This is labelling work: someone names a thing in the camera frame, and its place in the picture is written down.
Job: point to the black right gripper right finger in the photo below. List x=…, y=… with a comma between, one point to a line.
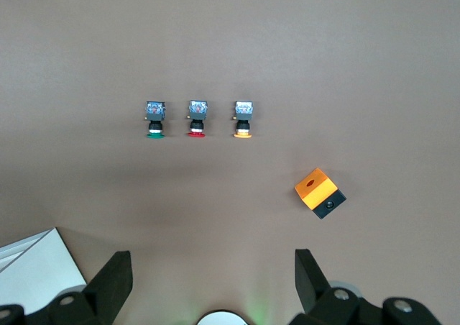
x=316, y=296

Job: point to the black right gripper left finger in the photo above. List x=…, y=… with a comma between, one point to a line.
x=108, y=289

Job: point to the green push button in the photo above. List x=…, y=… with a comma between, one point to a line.
x=155, y=113

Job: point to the white drawer cabinet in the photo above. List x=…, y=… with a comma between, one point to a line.
x=36, y=267

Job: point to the orange and black button box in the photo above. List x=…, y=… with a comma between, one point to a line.
x=316, y=192

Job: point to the yellow push button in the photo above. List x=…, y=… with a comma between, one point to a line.
x=243, y=113

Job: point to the red push button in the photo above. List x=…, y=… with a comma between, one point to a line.
x=197, y=112

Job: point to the brown table mat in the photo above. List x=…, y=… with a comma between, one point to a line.
x=230, y=51

